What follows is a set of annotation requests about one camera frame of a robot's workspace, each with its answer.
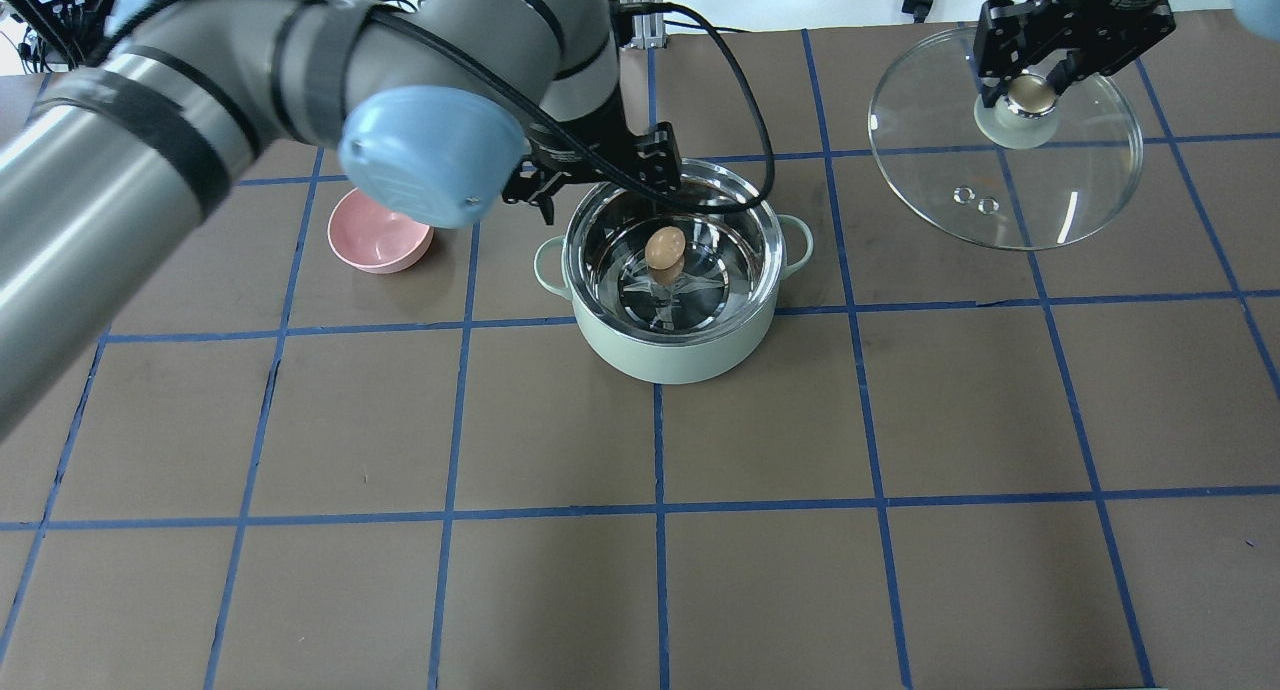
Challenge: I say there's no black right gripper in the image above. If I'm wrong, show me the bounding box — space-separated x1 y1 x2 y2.
975 0 1176 108

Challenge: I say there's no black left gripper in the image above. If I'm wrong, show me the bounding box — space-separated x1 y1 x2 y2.
502 110 684 227

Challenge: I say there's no brown egg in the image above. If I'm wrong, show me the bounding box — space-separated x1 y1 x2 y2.
644 227 687 274

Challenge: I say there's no glass pot lid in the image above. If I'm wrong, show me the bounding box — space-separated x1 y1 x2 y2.
867 28 1144 251

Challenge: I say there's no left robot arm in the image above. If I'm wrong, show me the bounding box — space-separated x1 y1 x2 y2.
1 0 680 434

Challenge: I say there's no mint green pot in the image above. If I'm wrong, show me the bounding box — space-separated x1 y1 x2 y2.
532 160 815 385

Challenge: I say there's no pink bowl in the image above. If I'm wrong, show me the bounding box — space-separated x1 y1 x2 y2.
326 189 435 275

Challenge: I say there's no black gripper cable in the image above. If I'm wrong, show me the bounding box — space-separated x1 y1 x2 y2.
330 0 777 214

